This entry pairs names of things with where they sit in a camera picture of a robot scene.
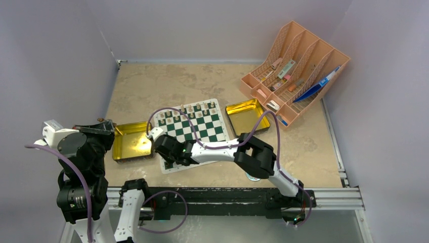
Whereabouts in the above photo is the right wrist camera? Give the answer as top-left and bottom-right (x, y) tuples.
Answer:
(146, 127), (166, 142)

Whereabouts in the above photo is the purple cable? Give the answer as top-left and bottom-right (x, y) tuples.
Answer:
(24, 144), (188, 243)
(146, 107), (313, 229)

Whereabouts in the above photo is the gold tin tray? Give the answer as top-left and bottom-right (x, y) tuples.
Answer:
(112, 121), (154, 164)
(225, 99), (264, 137)

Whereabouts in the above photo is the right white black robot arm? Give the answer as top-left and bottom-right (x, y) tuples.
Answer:
(147, 128), (304, 206)

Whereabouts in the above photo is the green white chess board mat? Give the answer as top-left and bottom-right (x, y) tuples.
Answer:
(152, 98), (238, 174)

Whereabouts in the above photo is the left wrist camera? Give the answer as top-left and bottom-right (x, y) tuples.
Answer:
(34, 119), (78, 149)

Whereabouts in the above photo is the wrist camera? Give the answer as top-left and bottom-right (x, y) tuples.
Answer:
(34, 119), (78, 149)
(146, 127), (166, 142)

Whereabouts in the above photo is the blue packaged toy blister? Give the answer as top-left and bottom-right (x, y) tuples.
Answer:
(245, 173), (261, 182)

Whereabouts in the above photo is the peach plastic file organizer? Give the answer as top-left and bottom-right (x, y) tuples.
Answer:
(239, 21), (351, 128)

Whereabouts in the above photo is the left gold tin tray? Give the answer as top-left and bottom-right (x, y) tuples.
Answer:
(112, 121), (154, 164)

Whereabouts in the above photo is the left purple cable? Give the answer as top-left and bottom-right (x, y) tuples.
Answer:
(24, 144), (188, 243)

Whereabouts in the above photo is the right gold tin tray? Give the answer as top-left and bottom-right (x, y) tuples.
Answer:
(225, 99), (264, 137)

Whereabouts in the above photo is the teal white box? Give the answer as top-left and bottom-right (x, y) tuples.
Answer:
(277, 59), (296, 79)

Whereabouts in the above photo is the white chess pieces row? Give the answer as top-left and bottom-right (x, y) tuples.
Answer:
(154, 101), (221, 125)

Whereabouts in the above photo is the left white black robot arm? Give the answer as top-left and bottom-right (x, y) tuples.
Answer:
(57, 119), (151, 242)

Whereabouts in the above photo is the white stapler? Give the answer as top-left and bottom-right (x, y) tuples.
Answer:
(266, 100), (280, 112)

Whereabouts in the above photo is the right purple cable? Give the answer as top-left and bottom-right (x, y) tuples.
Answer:
(146, 107), (313, 229)

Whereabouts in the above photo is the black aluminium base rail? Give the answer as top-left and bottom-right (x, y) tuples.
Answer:
(68, 186), (365, 222)

